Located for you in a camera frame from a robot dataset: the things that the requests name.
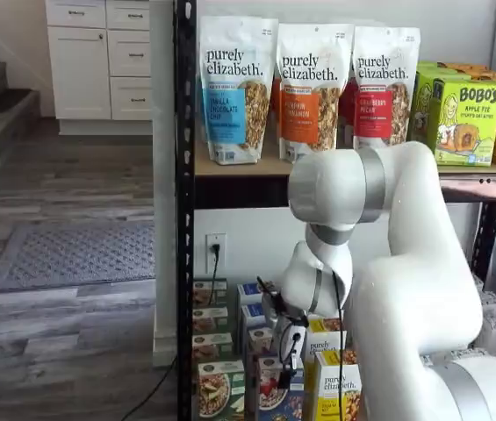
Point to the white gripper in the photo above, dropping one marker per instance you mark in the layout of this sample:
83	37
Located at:
301	353

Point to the blue flax plus oatmeal box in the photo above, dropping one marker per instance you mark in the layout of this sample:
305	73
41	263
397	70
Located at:
269	394
260	342

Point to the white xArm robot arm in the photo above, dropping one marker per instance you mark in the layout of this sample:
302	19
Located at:
414	285

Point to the yellow label granola box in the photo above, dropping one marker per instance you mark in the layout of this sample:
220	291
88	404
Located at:
322	337
337	386

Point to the green apple cinnamon oatmeal box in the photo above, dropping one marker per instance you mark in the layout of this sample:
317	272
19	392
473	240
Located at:
212	346
219	390
209	293
210	320

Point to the blue label granola box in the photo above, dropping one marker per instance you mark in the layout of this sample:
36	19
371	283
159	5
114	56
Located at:
254	313
249	291

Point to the black metal shelf rack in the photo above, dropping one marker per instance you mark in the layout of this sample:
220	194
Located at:
184	131

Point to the grey floor mat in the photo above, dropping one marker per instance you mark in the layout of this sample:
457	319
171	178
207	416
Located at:
76	254

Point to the blue label granola bag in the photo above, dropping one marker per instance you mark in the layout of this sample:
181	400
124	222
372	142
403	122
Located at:
230	66
201	109

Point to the orange label granola bag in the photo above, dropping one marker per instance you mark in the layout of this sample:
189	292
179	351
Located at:
309	66

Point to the red label granola bag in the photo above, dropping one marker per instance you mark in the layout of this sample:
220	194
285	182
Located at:
383	66

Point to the white drawer cabinet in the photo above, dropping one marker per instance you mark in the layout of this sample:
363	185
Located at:
81	70

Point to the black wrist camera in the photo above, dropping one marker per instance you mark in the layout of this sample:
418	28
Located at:
269	294

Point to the white wall outlet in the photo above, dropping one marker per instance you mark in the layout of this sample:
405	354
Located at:
223	266

